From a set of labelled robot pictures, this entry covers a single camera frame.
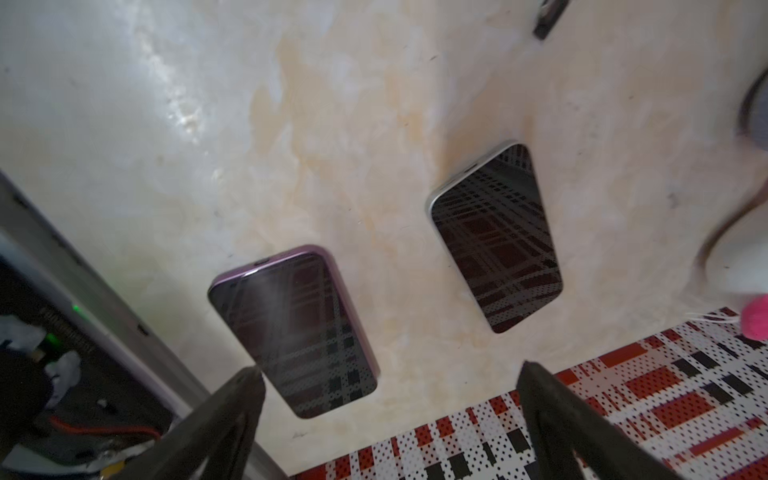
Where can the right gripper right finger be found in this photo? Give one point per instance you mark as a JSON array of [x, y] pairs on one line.
[[564, 428]]

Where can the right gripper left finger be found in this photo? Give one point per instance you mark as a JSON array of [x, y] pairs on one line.
[[215, 439]]

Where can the purple-edged black smartphone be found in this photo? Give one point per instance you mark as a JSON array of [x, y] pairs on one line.
[[292, 315]]

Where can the silver-edged black smartphone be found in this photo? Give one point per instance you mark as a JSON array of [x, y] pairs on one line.
[[491, 218]]

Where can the pink striped plush toy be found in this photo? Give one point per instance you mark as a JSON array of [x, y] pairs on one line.
[[737, 265]]

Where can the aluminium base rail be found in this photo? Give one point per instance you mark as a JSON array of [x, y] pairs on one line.
[[86, 387]]

